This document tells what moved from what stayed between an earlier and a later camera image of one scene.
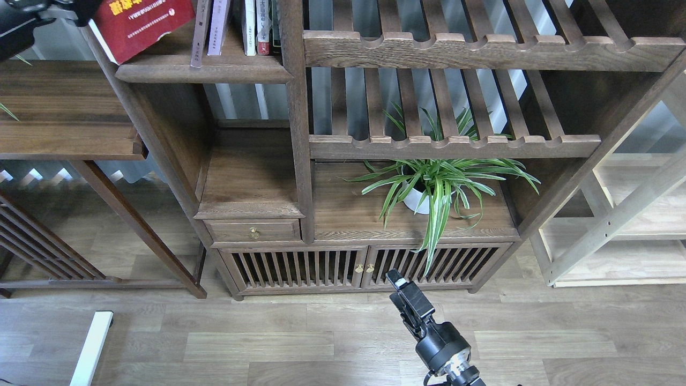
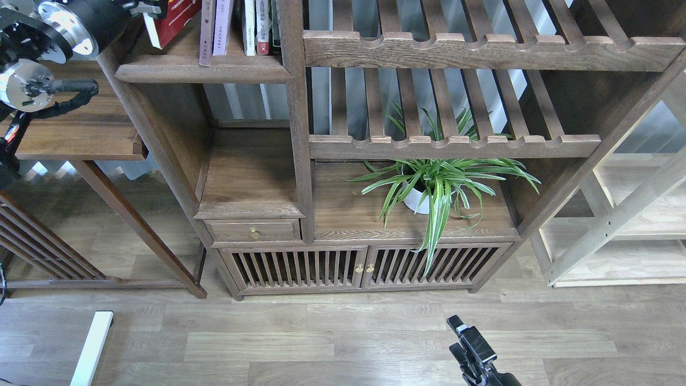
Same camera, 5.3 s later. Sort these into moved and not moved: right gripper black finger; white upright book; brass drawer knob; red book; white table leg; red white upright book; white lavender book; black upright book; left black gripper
Moved: red book; white lavender book; right gripper black finger; left black gripper
Not moved: white table leg; red white upright book; white upright book; black upright book; brass drawer knob
